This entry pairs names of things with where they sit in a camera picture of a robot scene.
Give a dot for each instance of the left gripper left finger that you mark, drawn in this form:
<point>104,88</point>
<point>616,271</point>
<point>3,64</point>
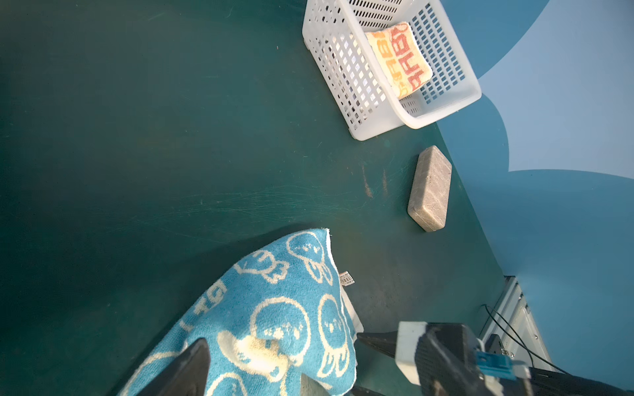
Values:
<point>186,375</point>

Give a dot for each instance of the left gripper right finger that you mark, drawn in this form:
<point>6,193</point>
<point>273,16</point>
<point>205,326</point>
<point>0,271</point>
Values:
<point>310,387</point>

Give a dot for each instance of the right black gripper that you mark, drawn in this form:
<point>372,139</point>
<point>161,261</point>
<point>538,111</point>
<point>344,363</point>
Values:
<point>448,359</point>

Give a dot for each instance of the blue rabbit pattern towel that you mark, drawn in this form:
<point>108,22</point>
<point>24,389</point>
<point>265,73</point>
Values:
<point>276,316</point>

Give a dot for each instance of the orange striped rabbit towel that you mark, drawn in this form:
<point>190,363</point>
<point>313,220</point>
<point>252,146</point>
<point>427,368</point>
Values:
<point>400,59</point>

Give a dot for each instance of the grey sponge block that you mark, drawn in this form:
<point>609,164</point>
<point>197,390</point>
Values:
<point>428,201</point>

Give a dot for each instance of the grey plastic basket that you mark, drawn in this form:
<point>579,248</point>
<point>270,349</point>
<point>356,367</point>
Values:
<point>335,33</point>

